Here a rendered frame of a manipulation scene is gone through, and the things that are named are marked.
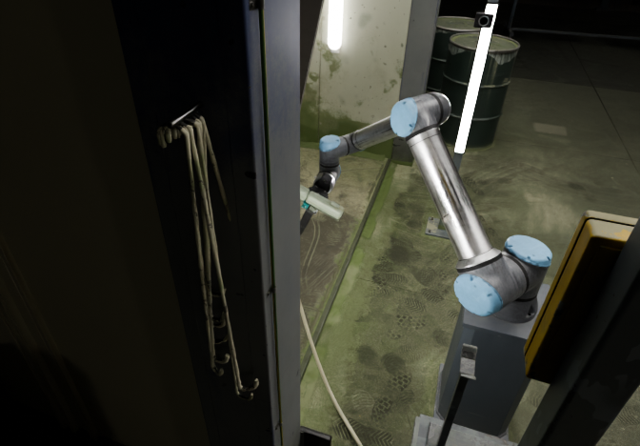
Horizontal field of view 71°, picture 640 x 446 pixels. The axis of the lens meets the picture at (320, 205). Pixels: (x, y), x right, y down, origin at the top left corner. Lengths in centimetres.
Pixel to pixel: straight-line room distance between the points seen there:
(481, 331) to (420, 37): 231
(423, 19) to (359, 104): 79
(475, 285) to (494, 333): 28
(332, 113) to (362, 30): 71
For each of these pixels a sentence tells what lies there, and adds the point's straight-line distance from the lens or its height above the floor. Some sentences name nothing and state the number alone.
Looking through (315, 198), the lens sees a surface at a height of 87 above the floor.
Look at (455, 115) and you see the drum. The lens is 414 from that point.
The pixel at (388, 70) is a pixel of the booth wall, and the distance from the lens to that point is 356.
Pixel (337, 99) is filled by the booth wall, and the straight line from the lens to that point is 373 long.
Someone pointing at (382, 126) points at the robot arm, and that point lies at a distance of 183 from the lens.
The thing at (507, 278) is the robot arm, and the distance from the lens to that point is 152.
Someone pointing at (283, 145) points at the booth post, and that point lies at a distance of 70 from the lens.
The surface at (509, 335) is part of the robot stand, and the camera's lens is 170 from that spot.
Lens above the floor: 184
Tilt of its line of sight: 35 degrees down
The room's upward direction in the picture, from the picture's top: 2 degrees clockwise
